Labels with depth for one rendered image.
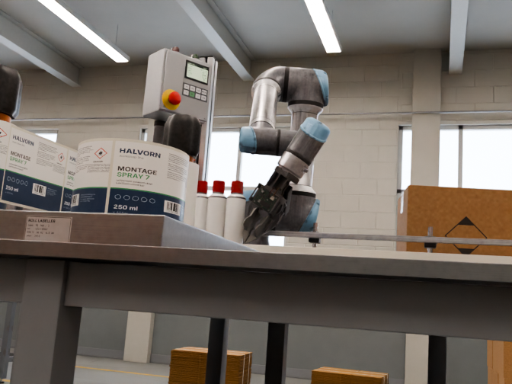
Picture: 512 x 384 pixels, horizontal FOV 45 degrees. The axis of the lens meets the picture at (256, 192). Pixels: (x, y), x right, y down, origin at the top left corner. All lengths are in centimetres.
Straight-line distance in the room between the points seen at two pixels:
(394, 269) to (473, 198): 109
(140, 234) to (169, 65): 103
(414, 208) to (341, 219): 532
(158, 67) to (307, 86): 48
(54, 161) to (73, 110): 734
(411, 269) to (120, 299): 37
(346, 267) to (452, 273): 12
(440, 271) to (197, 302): 30
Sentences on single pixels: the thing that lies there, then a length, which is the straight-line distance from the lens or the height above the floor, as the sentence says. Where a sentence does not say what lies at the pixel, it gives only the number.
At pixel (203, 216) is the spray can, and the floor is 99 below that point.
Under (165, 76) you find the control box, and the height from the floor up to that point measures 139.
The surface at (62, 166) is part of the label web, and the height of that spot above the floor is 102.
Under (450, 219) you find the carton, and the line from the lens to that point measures 177.
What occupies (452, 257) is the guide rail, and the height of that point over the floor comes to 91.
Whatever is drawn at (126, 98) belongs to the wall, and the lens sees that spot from 832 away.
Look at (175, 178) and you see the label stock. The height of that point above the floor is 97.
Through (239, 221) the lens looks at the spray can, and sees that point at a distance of 163.
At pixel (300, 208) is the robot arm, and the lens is 195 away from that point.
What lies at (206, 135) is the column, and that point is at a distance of 187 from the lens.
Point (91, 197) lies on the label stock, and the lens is 107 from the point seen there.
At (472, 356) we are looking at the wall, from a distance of 692.
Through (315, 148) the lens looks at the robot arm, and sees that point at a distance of 160.
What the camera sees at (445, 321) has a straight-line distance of 75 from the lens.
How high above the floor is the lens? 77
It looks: 10 degrees up
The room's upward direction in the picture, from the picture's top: 4 degrees clockwise
